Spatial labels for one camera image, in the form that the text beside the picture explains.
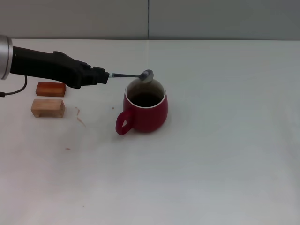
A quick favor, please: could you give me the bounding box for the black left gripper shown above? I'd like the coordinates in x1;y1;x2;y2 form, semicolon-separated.
10;46;111;89

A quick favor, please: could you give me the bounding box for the blue handled metal spoon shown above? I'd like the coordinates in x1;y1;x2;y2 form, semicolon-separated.
108;69;154;84

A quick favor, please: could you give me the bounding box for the red ceramic cup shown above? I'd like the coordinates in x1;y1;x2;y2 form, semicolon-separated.
115;77;168;136

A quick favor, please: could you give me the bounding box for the dark reddish wooden block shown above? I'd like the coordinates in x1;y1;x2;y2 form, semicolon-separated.
36;82;68;98

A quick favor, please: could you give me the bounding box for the dark coffee liquid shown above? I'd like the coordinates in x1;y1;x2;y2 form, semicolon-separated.
129;92;162;107

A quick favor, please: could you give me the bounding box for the light wooden block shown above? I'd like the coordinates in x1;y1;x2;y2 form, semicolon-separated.
31;98;66;119

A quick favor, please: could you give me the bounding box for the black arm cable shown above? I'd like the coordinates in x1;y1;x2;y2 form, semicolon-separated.
0;76;28;98

